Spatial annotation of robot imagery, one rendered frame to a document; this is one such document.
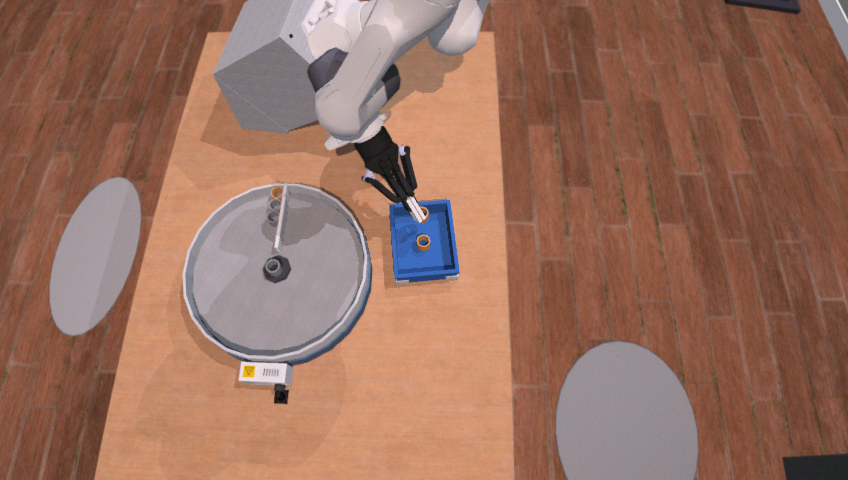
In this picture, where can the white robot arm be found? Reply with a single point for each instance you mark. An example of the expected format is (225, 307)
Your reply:
(376, 34)

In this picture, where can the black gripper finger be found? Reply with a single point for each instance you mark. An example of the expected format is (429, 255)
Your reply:
(409, 184)
(400, 195)

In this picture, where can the blue crate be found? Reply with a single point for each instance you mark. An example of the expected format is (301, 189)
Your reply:
(440, 261)

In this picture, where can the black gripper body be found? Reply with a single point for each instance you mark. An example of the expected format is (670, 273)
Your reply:
(375, 149)

